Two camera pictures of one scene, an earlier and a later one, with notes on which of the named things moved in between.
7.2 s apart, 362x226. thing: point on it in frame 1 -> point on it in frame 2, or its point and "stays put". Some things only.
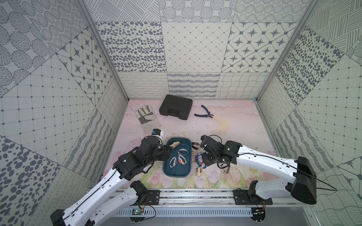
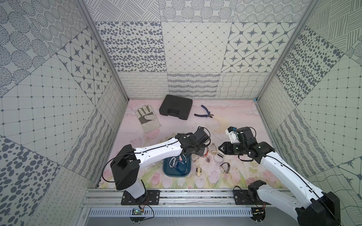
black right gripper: x=207 y=162 -> x=227 y=148
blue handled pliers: x=206 y=116 stays put
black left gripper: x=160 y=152 -> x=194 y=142
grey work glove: x=147 y=118 stays put
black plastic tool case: x=178 y=107 stays put
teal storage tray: x=180 y=166 stays put
